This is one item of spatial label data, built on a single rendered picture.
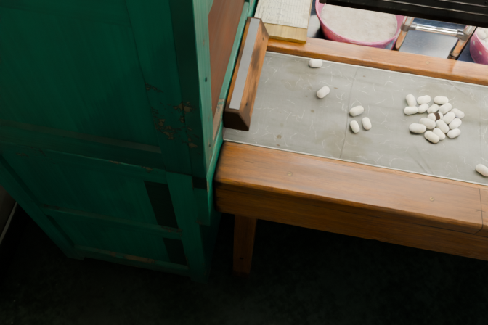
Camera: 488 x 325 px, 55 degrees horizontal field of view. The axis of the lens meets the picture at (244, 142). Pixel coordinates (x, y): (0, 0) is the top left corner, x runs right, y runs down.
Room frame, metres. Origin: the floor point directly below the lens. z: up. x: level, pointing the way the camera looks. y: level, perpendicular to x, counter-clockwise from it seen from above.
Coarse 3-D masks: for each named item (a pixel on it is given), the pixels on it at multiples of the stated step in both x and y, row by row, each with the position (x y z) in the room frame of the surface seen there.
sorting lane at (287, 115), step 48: (288, 96) 0.73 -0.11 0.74; (336, 96) 0.74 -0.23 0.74; (384, 96) 0.75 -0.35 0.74; (432, 96) 0.76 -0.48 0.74; (480, 96) 0.77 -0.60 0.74; (288, 144) 0.59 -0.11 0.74; (336, 144) 0.59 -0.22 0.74; (384, 144) 0.60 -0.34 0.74; (432, 144) 0.61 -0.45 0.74; (480, 144) 0.62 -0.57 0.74
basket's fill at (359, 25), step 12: (324, 12) 1.05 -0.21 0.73; (336, 12) 1.06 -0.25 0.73; (348, 12) 1.05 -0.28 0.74; (360, 12) 1.06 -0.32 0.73; (372, 12) 1.06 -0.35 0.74; (336, 24) 1.01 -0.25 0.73; (348, 24) 1.00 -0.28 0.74; (360, 24) 1.00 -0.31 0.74; (372, 24) 1.01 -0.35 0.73; (384, 24) 1.01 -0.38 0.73; (396, 24) 1.02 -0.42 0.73; (348, 36) 0.96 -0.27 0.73; (360, 36) 0.96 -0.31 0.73; (372, 36) 0.97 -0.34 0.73; (384, 36) 0.97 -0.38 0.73
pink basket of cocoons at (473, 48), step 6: (474, 36) 0.96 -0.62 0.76; (480, 42) 0.93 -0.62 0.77; (474, 48) 0.95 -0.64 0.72; (480, 48) 0.93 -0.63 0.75; (486, 48) 0.91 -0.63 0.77; (474, 54) 0.95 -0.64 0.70; (480, 54) 0.93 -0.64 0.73; (486, 54) 0.91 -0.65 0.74; (474, 60) 0.95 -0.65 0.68; (480, 60) 0.92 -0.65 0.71; (486, 60) 0.91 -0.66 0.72
